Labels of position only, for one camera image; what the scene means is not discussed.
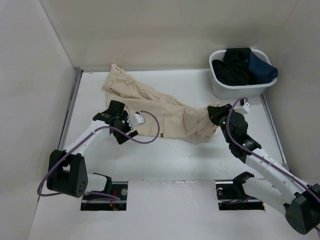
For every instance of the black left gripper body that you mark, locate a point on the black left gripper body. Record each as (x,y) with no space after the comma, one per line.
(124,124)

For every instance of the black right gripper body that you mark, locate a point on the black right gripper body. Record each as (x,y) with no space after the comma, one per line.
(220,118)

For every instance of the beige trousers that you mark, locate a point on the beige trousers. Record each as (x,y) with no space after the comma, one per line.
(165,116)

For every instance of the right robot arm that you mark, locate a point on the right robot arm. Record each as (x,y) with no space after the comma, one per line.
(296,200)

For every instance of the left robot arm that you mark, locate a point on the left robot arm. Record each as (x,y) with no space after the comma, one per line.
(67,171)

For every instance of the white laundry basket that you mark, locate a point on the white laundry basket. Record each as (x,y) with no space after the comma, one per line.
(226,92)

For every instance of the black garment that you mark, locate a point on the black garment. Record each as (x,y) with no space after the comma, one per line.
(233,69)

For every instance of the navy blue garment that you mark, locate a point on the navy blue garment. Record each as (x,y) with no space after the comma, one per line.
(260,72)

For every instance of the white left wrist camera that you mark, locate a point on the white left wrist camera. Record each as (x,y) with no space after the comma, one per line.
(135,120)

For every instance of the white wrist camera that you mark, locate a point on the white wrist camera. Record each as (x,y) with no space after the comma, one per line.
(135,120)
(243,107)

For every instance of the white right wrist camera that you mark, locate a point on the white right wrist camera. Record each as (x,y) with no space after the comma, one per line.
(243,107)

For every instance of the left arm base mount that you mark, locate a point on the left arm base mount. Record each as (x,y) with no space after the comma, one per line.
(112,199)

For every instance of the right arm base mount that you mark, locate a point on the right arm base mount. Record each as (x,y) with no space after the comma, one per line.
(230,198)

